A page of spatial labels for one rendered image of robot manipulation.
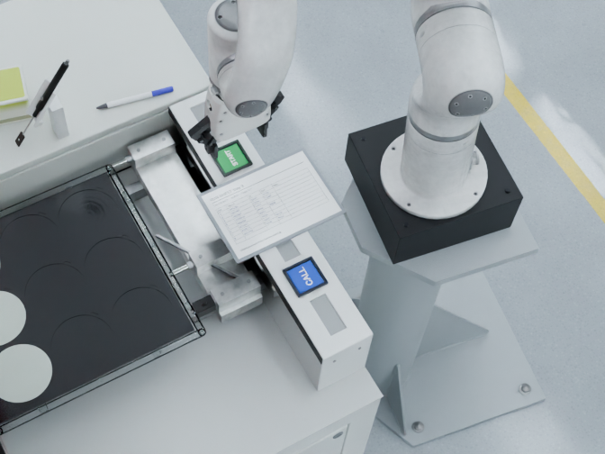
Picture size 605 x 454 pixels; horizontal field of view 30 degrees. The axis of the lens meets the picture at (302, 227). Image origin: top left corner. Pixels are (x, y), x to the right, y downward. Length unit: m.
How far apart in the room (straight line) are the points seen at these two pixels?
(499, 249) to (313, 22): 1.47
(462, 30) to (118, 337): 0.74
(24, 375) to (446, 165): 0.77
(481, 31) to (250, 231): 0.52
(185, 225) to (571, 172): 1.50
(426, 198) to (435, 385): 0.93
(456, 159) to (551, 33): 1.63
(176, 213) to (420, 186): 0.43
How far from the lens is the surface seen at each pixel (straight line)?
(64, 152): 2.01
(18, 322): 1.92
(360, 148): 2.05
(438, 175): 1.92
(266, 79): 1.57
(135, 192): 2.07
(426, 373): 2.84
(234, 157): 1.96
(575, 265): 3.07
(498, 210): 2.03
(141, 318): 1.90
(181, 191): 2.03
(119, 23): 2.14
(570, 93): 3.37
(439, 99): 1.66
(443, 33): 1.68
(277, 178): 1.94
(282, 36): 1.55
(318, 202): 1.92
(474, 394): 2.84
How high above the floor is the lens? 2.62
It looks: 61 degrees down
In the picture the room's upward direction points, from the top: 6 degrees clockwise
